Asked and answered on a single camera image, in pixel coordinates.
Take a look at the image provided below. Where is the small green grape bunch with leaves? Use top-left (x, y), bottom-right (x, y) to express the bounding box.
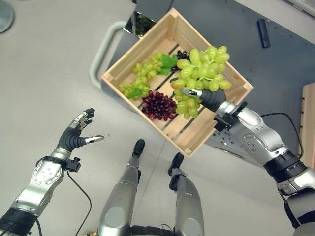
top-left (118, 52), bottom-right (179, 100)

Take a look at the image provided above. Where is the light wooden crate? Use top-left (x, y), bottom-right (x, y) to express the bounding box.
top-left (297, 82), bottom-right (315, 169)

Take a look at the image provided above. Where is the wooden slatted crate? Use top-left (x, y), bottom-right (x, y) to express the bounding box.
top-left (101, 7), bottom-right (254, 158)

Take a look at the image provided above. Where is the black remote control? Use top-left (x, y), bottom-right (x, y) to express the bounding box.
top-left (257, 19), bottom-right (271, 48)

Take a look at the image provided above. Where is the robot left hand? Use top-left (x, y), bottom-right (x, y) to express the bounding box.
top-left (57, 108), bottom-right (105, 152)

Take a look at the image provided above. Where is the black cable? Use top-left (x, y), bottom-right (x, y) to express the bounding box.
top-left (260, 112), bottom-right (304, 158)
top-left (36, 169), bottom-right (93, 236)

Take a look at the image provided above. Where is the black grape bunch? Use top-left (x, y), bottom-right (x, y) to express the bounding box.
top-left (172, 50), bottom-right (190, 71)

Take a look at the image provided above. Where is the grey cart with handle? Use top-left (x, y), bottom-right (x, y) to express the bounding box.
top-left (89, 0), bottom-right (315, 158)

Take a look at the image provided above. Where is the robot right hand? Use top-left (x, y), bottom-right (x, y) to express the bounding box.
top-left (169, 78), bottom-right (227, 113)

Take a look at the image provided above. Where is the silver robot right leg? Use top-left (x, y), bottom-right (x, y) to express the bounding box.
top-left (168, 152), bottom-right (205, 236)

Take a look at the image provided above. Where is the round grey stand base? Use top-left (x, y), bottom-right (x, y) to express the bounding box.
top-left (0, 0), bottom-right (16, 34)

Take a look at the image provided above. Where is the large green grape bunch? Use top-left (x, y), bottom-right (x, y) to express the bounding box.
top-left (170, 45), bottom-right (232, 120)

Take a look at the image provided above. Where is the dark red grape bunch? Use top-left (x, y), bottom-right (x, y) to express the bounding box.
top-left (141, 90), bottom-right (178, 121)

